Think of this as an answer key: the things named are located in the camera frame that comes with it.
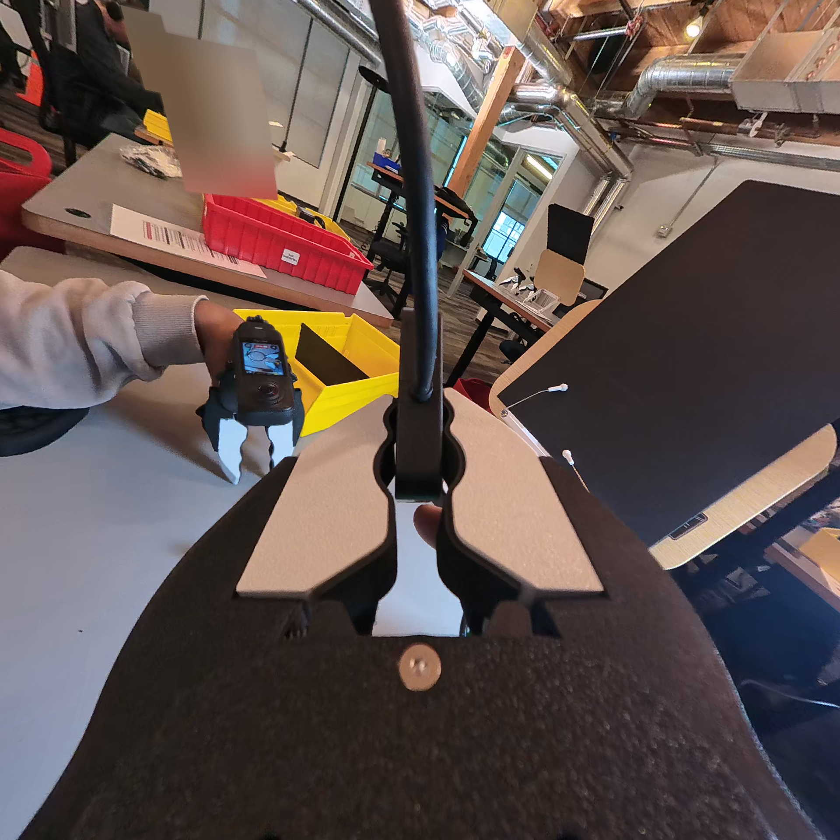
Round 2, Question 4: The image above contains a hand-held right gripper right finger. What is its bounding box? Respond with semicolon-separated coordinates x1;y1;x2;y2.
437;390;606;605

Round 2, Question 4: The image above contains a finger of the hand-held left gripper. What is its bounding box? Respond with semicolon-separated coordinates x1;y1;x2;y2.
208;415;248;485
266;420;299;471

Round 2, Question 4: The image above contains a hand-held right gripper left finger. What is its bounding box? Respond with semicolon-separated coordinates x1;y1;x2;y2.
237;394;399;605

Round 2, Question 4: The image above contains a yellow plastic bin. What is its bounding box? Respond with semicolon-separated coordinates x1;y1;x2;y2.
234;309;401;438

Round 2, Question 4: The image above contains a black adapter cable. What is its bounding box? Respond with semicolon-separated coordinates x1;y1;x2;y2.
368;0;450;502

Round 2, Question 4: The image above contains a person's left forearm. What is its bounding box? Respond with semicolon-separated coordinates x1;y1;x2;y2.
0;269;208;410

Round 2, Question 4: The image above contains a person's left hand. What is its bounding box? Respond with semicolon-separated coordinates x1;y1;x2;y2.
195;300;244;384

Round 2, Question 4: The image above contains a black bin divider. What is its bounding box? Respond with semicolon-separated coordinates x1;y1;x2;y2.
296;325;371;385

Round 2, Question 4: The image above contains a red plastic bin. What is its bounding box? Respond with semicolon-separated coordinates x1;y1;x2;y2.
201;195;375;296

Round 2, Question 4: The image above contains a white printed paper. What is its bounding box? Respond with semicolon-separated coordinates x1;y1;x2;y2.
109;204;263;277

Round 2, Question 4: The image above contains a cluttered wooden desk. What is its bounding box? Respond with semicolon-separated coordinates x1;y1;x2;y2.
447;269;565;388

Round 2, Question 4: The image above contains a crumpled clear plastic bag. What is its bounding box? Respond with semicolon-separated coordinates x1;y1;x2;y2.
121;142;182;179

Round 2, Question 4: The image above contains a tan cardboard sheet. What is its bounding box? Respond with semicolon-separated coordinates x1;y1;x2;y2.
532;250;588;309

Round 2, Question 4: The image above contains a black panel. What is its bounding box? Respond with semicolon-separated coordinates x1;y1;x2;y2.
545;204;594;263

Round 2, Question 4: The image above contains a large red object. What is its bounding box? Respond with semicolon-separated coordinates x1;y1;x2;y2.
0;129;53;257

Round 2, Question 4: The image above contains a wooden post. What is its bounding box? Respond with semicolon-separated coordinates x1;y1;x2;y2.
447;46;529;198

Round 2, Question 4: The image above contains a silver air duct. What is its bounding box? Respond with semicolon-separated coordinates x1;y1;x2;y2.
512;53;752;179

